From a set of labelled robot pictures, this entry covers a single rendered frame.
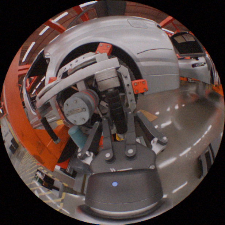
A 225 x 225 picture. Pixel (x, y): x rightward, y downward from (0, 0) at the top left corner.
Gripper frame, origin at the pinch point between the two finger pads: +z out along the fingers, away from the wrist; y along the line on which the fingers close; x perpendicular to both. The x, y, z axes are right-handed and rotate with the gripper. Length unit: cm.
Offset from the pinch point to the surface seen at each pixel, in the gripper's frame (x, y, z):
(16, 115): 19, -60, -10
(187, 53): 93, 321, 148
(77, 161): -42, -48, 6
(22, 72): 182, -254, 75
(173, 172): -83, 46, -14
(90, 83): 12, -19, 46
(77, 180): -70, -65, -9
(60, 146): -25, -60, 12
